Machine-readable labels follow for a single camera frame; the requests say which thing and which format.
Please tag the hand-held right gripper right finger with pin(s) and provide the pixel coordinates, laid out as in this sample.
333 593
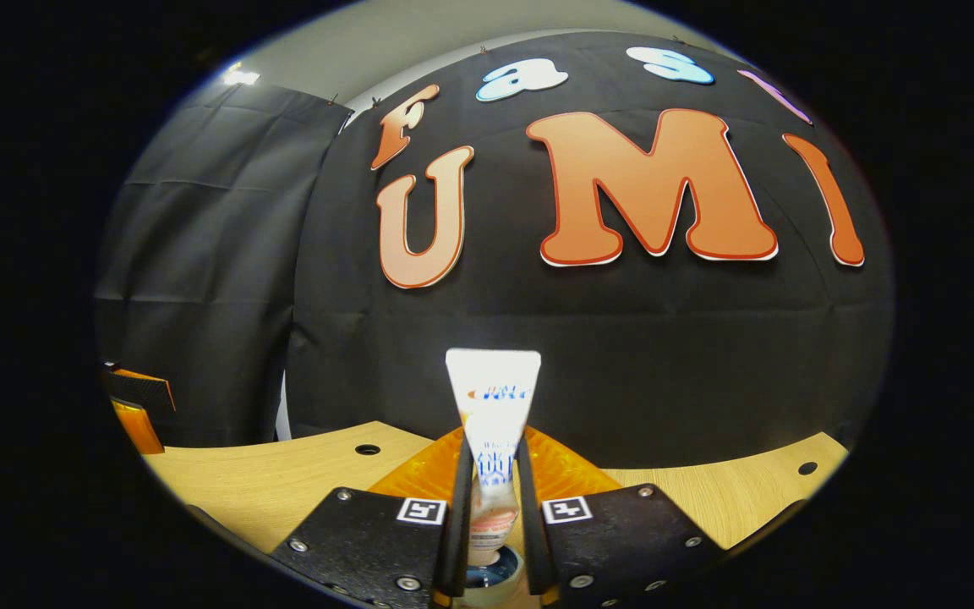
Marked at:
533 524

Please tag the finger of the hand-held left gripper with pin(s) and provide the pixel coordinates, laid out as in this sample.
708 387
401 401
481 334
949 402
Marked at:
139 427

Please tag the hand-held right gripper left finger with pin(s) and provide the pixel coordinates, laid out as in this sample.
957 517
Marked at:
457 524

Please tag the white toothpaste tube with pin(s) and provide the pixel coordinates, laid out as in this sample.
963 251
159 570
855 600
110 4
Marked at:
494 397

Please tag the wooden desktop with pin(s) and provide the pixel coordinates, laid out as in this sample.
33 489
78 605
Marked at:
284 482

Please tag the black backdrop cloth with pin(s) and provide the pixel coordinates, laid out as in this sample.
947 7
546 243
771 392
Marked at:
622 355

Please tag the ceiling light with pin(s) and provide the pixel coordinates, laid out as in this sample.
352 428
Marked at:
240 76

